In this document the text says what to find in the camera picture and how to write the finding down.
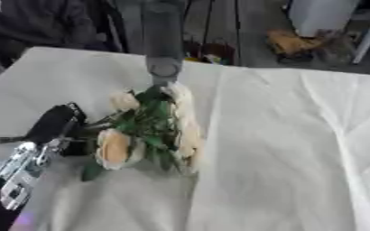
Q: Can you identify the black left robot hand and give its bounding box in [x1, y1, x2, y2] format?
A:
[0, 102, 122, 158]

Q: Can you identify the cream rose bouquet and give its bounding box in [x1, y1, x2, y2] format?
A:
[79, 82, 209, 182]

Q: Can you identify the person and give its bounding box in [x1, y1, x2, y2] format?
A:
[0, 0, 132, 69]

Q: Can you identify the dark red bag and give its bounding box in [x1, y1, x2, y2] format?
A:
[181, 38, 239, 66]

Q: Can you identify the black tripod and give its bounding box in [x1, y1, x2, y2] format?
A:
[183, 0, 245, 67]

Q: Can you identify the brown bag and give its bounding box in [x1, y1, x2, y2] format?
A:
[265, 28, 328, 58]

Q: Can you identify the white cabinet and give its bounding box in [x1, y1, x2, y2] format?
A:
[287, 0, 362, 38]

